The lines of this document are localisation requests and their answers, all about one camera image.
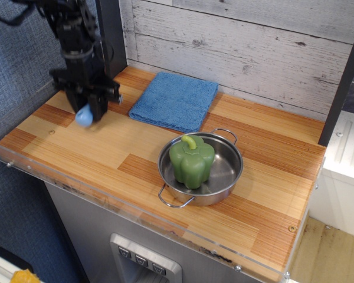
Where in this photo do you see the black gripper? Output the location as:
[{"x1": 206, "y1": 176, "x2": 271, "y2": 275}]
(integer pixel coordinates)
[{"x1": 50, "y1": 53, "x2": 120, "y2": 121}]

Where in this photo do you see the blue and grey toy spoon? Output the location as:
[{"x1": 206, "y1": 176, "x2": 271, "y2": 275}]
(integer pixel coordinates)
[{"x1": 74, "y1": 93, "x2": 124, "y2": 128}]

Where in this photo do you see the green toy bell pepper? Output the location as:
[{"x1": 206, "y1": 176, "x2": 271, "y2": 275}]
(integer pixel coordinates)
[{"x1": 169, "y1": 135, "x2": 215, "y2": 189}]

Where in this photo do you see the small steel pot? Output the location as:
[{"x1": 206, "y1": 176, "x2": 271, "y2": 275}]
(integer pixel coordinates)
[{"x1": 158, "y1": 128, "x2": 244, "y2": 208}]

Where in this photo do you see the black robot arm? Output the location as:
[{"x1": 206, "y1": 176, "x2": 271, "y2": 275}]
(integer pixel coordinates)
[{"x1": 9, "y1": 1, "x2": 122, "y2": 121}]

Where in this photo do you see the blue folded cloth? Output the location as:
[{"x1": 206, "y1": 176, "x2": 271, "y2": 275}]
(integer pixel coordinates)
[{"x1": 129, "y1": 72, "x2": 219, "y2": 133}]

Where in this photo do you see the grey toy fridge cabinet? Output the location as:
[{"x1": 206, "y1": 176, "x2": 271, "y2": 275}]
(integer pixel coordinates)
[{"x1": 46, "y1": 184, "x2": 255, "y2": 282}]

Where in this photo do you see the silver dispenser button panel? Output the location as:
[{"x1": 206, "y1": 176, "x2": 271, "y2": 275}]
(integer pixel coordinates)
[{"x1": 110, "y1": 233, "x2": 183, "y2": 282}]

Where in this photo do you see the yellow object at corner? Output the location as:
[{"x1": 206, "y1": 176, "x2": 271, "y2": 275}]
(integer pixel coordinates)
[{"x1": 10, "y1": 269, "x2": 41, "y2": 283}]

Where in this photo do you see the clear acrylic table guard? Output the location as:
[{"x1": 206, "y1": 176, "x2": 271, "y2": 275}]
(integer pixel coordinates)
[{"x1": 0, "y1": 137, "x2": 325, "y2": 282}]

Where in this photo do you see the white toy sink unit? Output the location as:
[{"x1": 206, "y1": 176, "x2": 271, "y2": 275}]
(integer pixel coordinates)
[{"x1": 309, "y1": 111, "x2": 354, "y2": 235}]

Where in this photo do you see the dark left frame post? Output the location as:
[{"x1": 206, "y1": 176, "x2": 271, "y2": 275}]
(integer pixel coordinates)
[{"x1": 96, "y1": 0, "x2": 127, "y2": 78}]

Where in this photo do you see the dark frame post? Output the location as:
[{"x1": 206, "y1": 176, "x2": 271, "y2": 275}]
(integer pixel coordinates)
[
  {"x1": 96, "y1": 0, "x2": 127, "y2": 78},
  {"x1": 318, "y1": 43, "x2": 354, "y2": 146}
]

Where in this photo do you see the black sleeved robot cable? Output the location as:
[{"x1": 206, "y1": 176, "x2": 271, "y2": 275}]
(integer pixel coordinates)
[{"x1": 0, "y1": 5, "x2": 48, "y2": 27}]

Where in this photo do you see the dark right frame post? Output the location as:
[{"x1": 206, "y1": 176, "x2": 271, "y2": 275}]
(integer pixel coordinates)
[{"x1": 318, "y1": 43, "x2": 354, "y2": 146}]

